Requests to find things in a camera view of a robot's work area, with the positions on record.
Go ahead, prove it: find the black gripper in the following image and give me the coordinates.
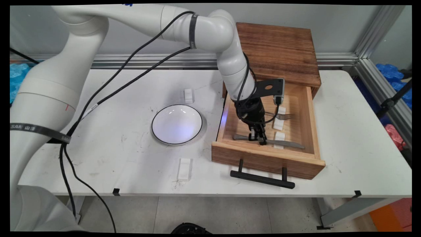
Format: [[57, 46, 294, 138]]
[[235, 99, 267, 146]]

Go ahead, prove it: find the metal table knife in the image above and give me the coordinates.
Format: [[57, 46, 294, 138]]
[[233, 134, 306, 149]]

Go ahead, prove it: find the light wooden drawer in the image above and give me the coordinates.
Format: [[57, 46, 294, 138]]
[[211, 76, 326, 180]]

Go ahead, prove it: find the metal fork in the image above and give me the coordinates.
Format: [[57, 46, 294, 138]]
[[265, 111, 296, 120]]

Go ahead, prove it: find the white plate black rim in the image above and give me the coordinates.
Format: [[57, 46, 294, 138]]
[[152, 104, 203, 145]]

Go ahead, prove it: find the dark wooden cabinet housing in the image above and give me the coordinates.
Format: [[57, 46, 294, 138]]
[[223, 22, 322, 99]]

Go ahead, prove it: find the black object on floor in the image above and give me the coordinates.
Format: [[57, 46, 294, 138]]
[[170, 223, 212, 234]]

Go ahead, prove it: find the grey table leg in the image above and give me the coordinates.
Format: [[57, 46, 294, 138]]
[[316, 197, 403, 230], [67, 196, 86, 224]]

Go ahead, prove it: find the black tripod stand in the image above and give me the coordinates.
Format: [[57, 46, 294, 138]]
[[376, 71, 412, 119]]

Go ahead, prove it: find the pink plastic bag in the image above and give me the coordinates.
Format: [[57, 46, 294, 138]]
[[385, 124, 407, 151]]

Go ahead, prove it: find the blue plastic bag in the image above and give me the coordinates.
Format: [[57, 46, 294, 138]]
[[376, 64, 412, 111], [10, 63, 32, 104]]

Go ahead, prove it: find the orange box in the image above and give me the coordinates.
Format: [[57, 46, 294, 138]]
[[369, 198, 412, 232]]

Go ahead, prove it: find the thin black background rod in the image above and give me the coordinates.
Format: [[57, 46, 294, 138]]
[[10, 48, 40, 65]]

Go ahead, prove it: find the black drawer handle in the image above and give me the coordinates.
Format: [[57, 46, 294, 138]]
[[230, 159, 296, 189]]

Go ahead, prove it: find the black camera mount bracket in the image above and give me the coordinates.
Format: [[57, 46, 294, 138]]
[[255, 79, 277, 99]]

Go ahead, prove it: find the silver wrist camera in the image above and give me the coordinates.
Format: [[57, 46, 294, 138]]
[[273, 78, 285, 106]]

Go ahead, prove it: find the black velcro cable strap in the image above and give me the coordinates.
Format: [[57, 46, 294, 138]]
[[189, 13, 199, 50], [10, 123, 71, 144]]

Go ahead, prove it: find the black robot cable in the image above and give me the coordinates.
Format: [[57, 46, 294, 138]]
[[59, 12, 198, 233], [59, 46, 259, 219]]

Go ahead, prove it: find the aluminium frame side rail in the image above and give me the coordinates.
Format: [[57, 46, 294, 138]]
[[350, 59, 412, 148]]

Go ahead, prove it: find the aluminium frame post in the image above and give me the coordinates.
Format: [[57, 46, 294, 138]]
[[355, 5, 407, 60]]

